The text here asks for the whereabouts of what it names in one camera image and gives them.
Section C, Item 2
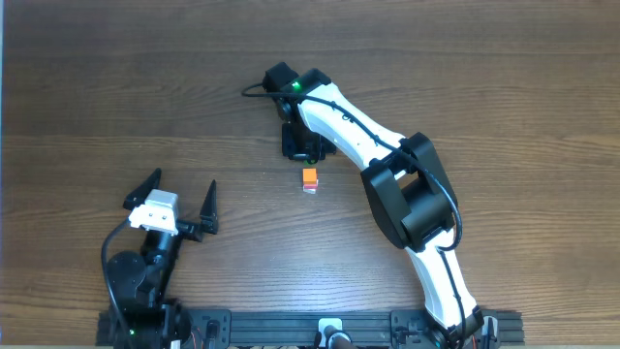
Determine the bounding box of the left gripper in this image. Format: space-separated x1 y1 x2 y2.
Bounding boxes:
122 168 220 243

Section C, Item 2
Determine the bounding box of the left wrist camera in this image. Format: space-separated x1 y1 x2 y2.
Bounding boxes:
128 189 180 237

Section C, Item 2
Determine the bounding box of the mounting rail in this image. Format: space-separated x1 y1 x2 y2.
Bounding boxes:
95 308 525 348

